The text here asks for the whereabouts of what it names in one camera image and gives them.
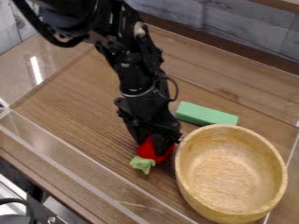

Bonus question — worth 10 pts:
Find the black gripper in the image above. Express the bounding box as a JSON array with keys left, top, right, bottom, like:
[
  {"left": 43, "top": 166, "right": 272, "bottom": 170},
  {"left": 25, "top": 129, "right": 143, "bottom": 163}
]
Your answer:
[{"left": 115, "top": 84, "right": 182, "bottom": 156}]

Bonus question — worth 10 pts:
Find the red plush strawberry green leaf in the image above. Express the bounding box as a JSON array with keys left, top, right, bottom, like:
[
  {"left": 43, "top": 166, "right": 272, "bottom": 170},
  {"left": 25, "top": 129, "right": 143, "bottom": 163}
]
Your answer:
[{"left": 130, "top": 136, "right": 176, "bottom": 175}]

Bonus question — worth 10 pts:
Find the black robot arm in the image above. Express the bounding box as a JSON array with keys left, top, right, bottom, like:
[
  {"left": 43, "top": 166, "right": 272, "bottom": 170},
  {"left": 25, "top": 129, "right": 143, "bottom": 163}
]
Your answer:
[{"left": 13, "top": 0, "right": 182, "bottom": 157}]

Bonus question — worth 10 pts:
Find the green foam block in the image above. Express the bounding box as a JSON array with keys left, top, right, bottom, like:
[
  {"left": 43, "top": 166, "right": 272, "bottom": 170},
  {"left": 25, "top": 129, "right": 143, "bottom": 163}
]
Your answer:
[{"left": 176, "top": 101, "right": 240, "bottom": 126}]

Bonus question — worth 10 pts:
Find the wooden bowl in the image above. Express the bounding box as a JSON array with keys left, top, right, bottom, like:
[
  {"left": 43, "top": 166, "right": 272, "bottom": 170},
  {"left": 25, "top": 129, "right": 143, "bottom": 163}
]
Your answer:
[{"left": 176, "top": 124, "right": 288, "bottom": 224}]

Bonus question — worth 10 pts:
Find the clear acrylic tray wall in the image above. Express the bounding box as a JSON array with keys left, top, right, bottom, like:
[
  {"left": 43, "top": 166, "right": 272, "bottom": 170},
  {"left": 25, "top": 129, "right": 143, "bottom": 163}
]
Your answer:
[{"left": 0, "top": 10, "right": 299, "bottom": 224}]

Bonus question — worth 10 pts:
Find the black metal stand bracket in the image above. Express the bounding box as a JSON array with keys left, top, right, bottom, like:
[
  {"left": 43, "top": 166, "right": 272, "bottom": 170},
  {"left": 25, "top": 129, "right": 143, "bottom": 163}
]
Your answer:
[{"left": 0, "top": 192, "right": 69, "bottom": 224}]

